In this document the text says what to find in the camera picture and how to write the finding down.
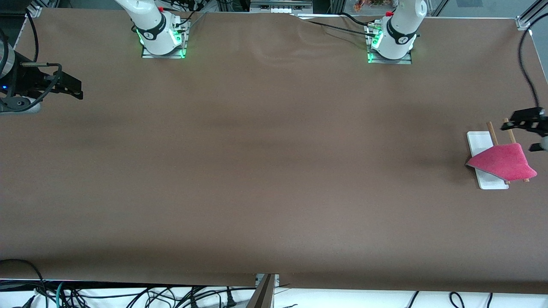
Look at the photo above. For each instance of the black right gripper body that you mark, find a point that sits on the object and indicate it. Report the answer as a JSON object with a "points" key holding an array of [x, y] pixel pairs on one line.
{"points": [[26, 79]]}

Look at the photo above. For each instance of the grey and pink towel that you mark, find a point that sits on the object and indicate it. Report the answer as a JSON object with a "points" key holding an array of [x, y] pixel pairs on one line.
{"points": [[505, 162]]}

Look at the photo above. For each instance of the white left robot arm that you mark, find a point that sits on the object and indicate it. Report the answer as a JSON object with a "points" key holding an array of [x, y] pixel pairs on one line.
{"points": [[402, 25]]}

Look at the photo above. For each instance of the wooden rack rod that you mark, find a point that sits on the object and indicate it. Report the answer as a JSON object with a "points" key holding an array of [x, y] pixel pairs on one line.
{"points": [[510, 134], [492, 134]]}

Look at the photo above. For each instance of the orange background object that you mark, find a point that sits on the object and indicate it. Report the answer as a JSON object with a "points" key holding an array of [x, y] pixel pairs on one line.
{"points": [[372, 4]]}

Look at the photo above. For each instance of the white power strip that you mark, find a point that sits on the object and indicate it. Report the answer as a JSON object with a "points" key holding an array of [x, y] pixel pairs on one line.
{"points": [[278, 9]]}

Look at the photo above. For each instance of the black power plug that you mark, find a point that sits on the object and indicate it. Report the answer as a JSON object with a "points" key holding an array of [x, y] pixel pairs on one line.
{"points": [[231, 301]]}

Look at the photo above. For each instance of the brown wooden plank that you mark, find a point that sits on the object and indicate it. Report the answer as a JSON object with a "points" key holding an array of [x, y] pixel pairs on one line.
{"points": [[262, 295]]}

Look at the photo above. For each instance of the white rack base plate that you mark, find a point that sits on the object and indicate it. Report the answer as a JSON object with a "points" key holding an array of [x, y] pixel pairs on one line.
{"points": [[477, 143]]}

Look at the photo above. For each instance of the metal table corner bracket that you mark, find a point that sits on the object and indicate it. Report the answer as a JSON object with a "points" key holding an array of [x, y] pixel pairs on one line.
{"points": [[521, 23], [33, 11]]}

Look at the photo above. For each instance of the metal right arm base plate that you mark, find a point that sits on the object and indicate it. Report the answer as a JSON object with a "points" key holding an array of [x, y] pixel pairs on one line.
{"points": [[165, 53]]}

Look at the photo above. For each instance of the small metal table bracket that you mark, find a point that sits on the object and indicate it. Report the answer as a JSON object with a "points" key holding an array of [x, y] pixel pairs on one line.
{"points": [[276, 280]]}

